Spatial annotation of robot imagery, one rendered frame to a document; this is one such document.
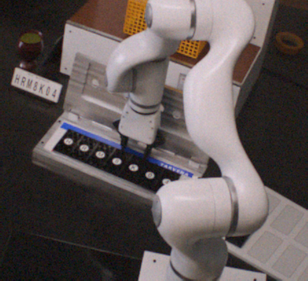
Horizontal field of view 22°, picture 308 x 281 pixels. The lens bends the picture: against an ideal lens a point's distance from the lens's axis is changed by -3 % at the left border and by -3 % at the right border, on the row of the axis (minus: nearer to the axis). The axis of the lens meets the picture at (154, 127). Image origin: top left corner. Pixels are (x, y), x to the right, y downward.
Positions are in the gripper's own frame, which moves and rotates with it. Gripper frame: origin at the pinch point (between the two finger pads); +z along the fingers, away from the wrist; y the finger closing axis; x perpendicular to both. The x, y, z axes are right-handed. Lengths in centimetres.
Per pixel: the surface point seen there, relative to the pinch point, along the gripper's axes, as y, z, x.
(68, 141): -17.2, 0.9, -6.9
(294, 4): 19, 4, 113
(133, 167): 2.2, 0.9, -6.7
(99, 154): -7.7, 0.9, -7.0
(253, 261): 42.1, 3.2, -19.9
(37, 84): -36.2, 0.1, 9.6
